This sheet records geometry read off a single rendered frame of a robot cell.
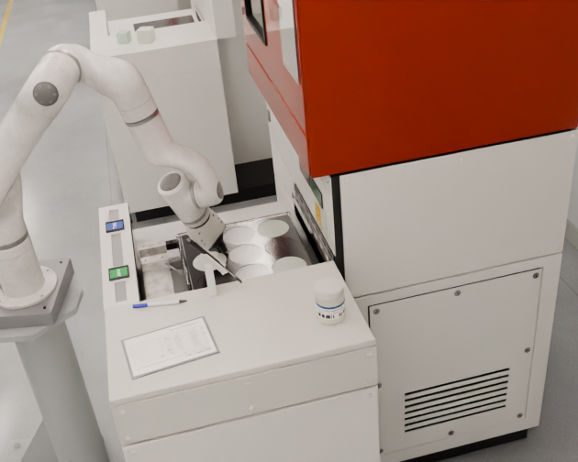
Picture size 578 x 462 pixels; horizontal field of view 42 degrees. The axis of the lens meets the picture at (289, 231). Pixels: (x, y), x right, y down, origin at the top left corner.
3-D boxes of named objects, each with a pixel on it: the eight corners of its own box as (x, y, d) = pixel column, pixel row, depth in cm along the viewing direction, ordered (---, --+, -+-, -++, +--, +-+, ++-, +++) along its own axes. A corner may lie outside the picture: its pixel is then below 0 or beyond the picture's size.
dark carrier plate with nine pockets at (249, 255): (288, 215, 237) (287, 214, 237) (316, 275, 209) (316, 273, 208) (181, 236, 232) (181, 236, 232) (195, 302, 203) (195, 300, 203)
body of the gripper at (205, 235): (196, 197, 212) (214, 220, 220) (175, 225, 209) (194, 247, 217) (216, 204, 208) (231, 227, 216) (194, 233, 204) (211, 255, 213)
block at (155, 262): (168, 260, 224) (166, 252, 222) (169, 267, 221) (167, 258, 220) (141, 266, 223) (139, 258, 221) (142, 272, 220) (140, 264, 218)
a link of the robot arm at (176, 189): (210, 195, 207) (181, 201, 210) (189, 165, 198) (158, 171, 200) (206, 219, 202) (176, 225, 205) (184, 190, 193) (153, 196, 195)
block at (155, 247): (165, 247, 231) (163, 238, 229) (166, 252, 228) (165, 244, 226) (139, 251, 229) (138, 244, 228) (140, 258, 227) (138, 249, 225)
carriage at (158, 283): (167, 253, 233) (165, 245, 231) (180, 324, 203) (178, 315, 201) (141, 258, 232) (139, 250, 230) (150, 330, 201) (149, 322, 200)
